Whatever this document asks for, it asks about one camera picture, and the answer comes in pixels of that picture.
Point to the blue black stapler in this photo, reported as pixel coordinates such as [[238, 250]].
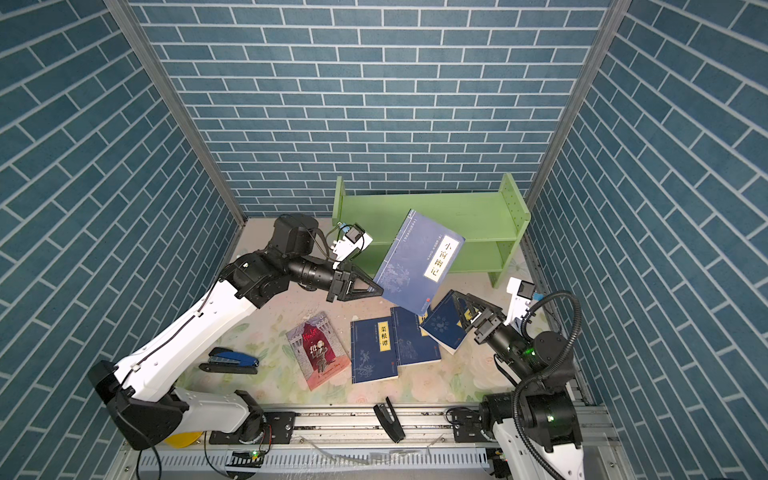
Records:
[[226, 361]]

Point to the yellow pen holder cup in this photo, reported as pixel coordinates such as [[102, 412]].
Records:
[[183, 440]]

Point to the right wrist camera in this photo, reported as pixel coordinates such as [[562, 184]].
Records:
[[522, 295]]

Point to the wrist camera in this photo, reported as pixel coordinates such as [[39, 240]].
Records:
[[351, 240], [522, 295]]

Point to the black clip on rail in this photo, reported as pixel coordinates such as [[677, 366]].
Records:
[[389, 421]]

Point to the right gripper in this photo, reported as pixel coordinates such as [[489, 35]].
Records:
[[491, 319]]

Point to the red illustrated book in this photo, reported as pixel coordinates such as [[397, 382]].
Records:
[[318, 350]]

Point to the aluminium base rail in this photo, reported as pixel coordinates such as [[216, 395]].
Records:
[[336, 442]]

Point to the blue book yellow label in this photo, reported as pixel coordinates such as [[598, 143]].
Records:
[[413, 346], [373, 352]]

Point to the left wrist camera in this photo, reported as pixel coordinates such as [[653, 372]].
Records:
[[351, 240]]

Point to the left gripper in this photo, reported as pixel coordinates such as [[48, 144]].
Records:
[[342, 281]]

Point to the green two-tier shelf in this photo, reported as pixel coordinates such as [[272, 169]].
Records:
[[492, 223]]

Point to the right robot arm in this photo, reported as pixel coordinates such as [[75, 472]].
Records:
[[536, 423]]

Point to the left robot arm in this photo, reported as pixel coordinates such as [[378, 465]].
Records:
[[139, 390]]

